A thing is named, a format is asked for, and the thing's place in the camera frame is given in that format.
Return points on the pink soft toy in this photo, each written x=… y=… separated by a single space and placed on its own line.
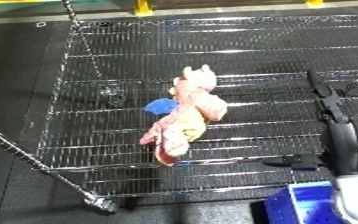
x=187 y=110

